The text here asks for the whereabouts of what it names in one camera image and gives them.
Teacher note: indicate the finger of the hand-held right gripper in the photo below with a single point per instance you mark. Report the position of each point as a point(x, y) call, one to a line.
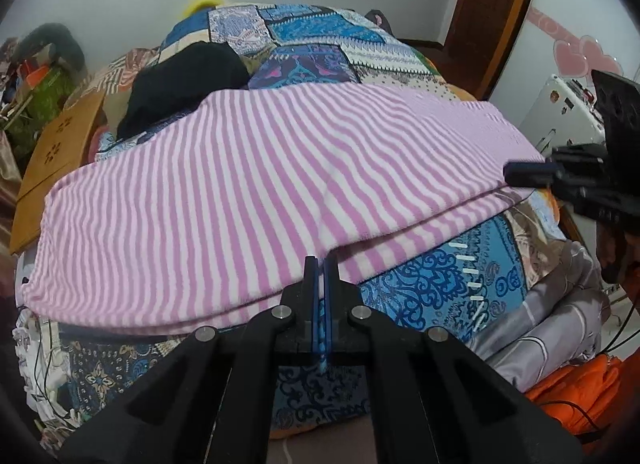
point(530, 173)

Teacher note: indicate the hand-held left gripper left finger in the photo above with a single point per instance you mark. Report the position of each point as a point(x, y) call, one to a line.
point(314, 304)

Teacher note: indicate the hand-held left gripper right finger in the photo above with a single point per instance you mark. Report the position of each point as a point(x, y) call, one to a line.
point(327, 304)

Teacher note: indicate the pink white striped pants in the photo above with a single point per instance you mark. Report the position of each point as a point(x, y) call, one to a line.
point(250, 169)

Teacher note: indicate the white suitcase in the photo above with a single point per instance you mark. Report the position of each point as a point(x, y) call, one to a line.
point(550, 114)

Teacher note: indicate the blue patchwork quilt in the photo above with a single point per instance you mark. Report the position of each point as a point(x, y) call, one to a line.
point(435, 284)

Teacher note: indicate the orange yellow fleece blanket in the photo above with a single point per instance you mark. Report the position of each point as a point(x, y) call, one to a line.
point(457, 90)

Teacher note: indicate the grey satin duvet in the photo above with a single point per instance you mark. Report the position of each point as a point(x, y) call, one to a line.
point(550, 304)

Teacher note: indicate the wardrobe with pink hearts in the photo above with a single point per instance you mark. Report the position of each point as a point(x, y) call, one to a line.
point(565, 19)

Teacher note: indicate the brown wooden door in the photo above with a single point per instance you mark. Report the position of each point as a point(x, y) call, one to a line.
point(485, 4)

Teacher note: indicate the person's orange jacket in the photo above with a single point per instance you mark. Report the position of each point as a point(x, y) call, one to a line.
point(595, 384)

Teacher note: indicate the grey backpack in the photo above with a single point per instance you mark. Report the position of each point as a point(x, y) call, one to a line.
point(378, 19)

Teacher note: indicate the black garment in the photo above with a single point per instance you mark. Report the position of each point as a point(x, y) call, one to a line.
point(185, 79)

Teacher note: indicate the wooden board with cutouts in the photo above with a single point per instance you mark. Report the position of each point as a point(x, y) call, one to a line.
point(50, 164)

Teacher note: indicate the yellow plush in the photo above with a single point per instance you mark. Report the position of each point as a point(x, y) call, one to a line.
point(200, 3)

